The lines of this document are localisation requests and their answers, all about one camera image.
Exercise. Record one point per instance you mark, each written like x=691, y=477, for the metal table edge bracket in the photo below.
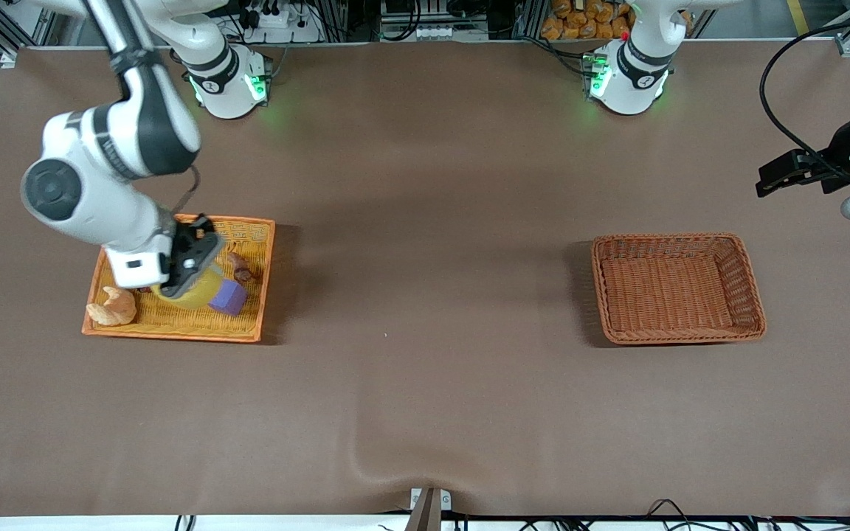
x=430, y=509

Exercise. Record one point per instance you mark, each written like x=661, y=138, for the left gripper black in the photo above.
x=836, y=161

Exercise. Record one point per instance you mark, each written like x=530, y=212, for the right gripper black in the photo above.
x=187, y=241

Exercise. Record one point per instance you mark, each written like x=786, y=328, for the toy croissant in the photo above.
x=111, y=308

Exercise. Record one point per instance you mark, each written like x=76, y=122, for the purple foam cube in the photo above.
x=227, y=297

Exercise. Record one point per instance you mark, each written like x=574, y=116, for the brown wicker basket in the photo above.
x=676, y=291

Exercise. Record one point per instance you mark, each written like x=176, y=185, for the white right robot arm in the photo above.
x=100, y=147

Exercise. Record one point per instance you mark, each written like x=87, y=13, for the orange wicker tray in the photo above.
x=248, y=317

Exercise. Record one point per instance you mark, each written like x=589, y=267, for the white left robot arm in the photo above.
x=631, y=74

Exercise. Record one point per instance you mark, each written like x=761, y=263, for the pile of orange breads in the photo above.
x=580, y=18

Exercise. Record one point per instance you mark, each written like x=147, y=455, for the small white power strip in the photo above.
x=451, y=32

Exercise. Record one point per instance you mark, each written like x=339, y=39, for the yellow tape roll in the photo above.
x=196, y=295

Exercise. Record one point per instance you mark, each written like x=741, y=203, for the large white power strip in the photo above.
x=277, y=18

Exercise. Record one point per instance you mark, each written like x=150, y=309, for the small brown toy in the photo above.
x=240, y=267

